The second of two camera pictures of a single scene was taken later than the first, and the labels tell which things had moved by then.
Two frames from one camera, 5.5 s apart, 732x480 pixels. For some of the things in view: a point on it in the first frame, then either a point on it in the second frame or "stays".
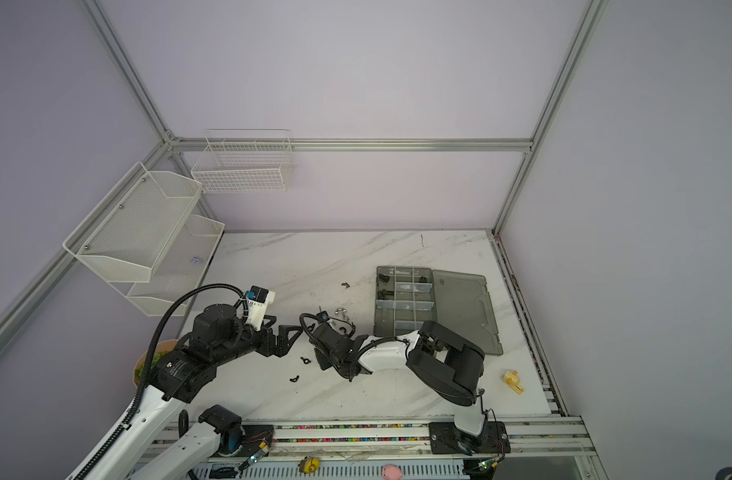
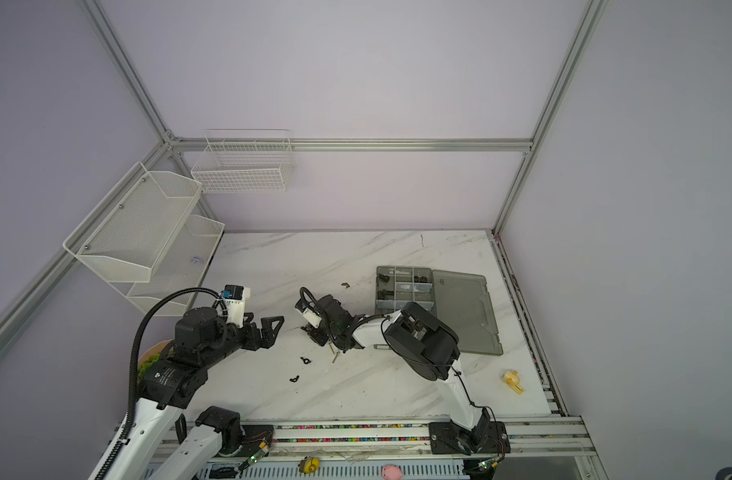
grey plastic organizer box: [407, 296] stays
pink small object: [391, 472] stays
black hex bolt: [384, 294] stays
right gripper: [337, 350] -> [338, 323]
